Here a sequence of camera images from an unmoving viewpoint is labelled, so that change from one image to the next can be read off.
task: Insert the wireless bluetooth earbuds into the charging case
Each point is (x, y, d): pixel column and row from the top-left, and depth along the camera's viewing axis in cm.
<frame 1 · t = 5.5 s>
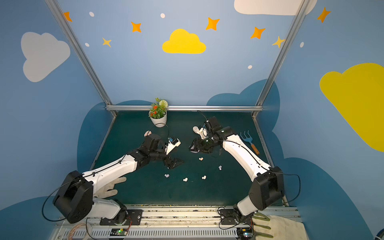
left hand: (180, 154, 81), fingers open
right hand: (194, 148, 79), fingers open
potted plant white pot: (158, 113, 103), point 16 cm above the table
white earbud charging case: (195, 129, 113), point 2 cm above the table
white earbud upper right: (201, 159, 98), on the table
white earbud bottom centre: (185, 179, 88), point 2 cm above the table
white earbud bottom right: (204, 177, 90), on the table

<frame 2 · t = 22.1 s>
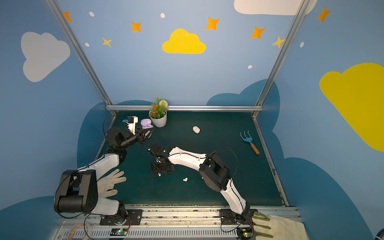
left hand: (152, 129, 82), fingers open
right hand: (156, 172, 85), fingers open
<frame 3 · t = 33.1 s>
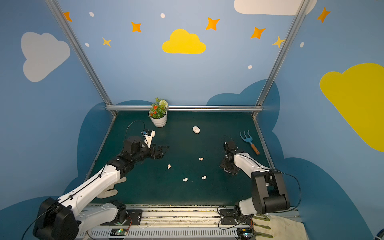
left hand: (163, 146, 80), fingers open
right hand: (228, 165, 91), fingers open
pink earbud centre left: (169, 166, 94), on the table
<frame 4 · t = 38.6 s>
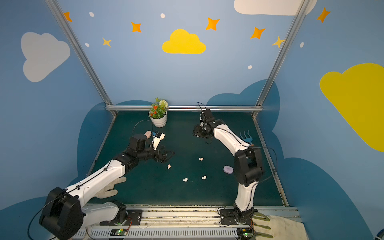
left hand: (170, 150, 80), fingers open
right hand: (196, 131, 92), fingers open
purple earbud charging case: (228, 169, 91), point 3 cm above the table
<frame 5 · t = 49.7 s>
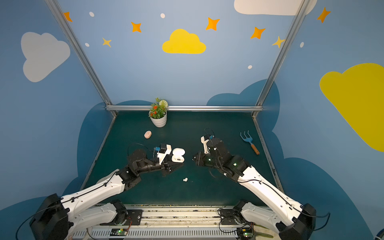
left hand: (182, 161, 68), fingers open
right hand: (193, 155, 72), fingers closed
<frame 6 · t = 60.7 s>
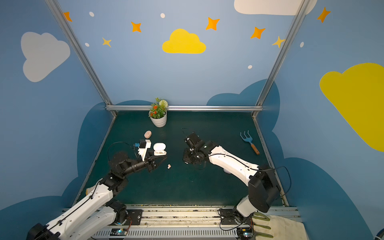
left hand: (165, 156, 70), fingers open
right hand: (184, 157, 81), fingers closed
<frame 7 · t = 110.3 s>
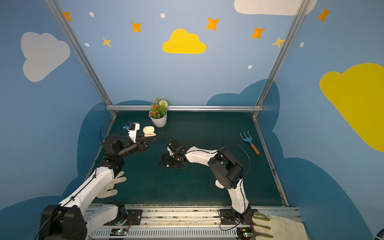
left hand: (154, 137, 76), fingers open
right hand: (163, 164, 88), fingers open
